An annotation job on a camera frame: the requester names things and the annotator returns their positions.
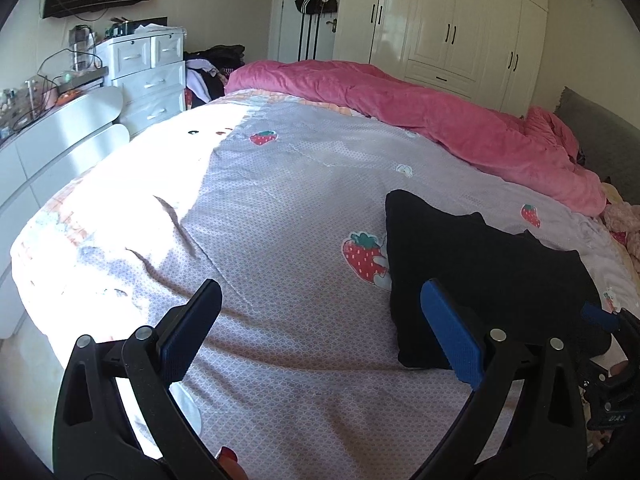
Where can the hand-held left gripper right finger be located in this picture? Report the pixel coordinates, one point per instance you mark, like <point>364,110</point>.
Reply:
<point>452,335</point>

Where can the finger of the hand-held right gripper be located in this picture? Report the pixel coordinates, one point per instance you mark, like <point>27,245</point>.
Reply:
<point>600,316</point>

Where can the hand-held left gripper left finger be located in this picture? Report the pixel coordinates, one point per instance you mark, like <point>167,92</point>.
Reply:
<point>192,330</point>

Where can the black sweater with orange patches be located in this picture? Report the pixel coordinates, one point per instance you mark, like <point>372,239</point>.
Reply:
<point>480,280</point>

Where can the pile of dark clothes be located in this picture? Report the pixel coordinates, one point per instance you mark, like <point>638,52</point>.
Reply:
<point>215,70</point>

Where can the person's right hand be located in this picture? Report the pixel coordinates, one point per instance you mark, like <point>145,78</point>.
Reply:
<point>620,367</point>

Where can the person's left hand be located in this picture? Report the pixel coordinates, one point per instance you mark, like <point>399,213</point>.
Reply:
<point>231,465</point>

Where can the lilac strawberry print bedsheet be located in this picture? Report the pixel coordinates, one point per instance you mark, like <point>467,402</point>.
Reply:
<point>280,230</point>

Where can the grey headboard cushion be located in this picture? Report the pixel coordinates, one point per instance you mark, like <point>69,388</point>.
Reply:
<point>600,135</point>

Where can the pink blanket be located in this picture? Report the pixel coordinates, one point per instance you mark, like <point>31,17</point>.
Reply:
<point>425,105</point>

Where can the white drawer cabinet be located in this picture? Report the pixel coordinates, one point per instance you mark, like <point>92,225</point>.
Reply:
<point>145,80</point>

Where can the clear blender jug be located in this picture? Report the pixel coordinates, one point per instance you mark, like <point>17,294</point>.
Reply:
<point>81,50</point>

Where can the white wardrobe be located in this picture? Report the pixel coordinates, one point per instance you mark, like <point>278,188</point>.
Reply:
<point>450,30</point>

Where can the white door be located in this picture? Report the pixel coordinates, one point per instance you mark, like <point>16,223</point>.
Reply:
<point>290,30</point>

